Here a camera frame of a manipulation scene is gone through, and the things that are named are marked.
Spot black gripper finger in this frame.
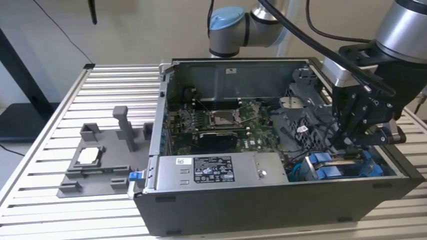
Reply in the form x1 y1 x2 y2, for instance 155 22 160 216
331 86 351 151
343 92 375 151

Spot black wire with white tag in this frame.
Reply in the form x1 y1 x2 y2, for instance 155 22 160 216
279 116 340 154

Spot plain black disk wire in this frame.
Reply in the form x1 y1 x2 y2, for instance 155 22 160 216
318 122 363 160

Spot blue plastic disk carrier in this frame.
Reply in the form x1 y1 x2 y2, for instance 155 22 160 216
315 166 384 180

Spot black RAM slot bank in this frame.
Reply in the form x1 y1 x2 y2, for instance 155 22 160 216
195 98 243 105

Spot grey plastic drive cage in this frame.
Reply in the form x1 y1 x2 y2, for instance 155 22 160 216
268 68 338 152

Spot green motherboard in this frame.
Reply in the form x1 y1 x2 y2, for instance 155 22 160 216
166 99 284 156

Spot metal socket cover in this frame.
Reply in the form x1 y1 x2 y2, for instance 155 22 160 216
235 102 262 120

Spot CPU socket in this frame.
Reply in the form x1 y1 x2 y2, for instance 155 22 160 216
206 109 242 127

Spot black graphics card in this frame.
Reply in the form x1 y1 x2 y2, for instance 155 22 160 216
198 130 240 154

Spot black open PC case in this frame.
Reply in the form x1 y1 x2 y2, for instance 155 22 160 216
127 56 427 237

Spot silver power supply unit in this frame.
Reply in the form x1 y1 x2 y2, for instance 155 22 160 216
155 152 290 191

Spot grey parts rack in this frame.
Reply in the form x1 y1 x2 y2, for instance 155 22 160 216
56 105 155 200

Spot silver CPU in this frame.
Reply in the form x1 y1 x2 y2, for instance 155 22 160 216
76 147 102 165

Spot black stand with base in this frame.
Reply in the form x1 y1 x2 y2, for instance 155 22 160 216
0 27 60 144

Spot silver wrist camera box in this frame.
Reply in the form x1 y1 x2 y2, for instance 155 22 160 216
319 58 360 88

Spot blue cable bundle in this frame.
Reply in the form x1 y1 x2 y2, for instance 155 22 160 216
287 159 307 182

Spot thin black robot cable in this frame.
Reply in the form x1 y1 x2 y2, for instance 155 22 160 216
306 0 374 43

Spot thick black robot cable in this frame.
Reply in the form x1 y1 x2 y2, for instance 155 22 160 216
255 0 398 99

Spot thin wire locking lever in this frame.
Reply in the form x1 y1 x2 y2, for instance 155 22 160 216
194 97 211 112

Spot black cable behind arm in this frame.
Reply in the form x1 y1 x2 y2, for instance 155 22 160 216
206 0 218 27

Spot black hanging strap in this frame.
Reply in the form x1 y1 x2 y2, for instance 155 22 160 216
87 0 99 26

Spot thin black wall cable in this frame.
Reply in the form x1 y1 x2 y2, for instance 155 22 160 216
32 0 94 65

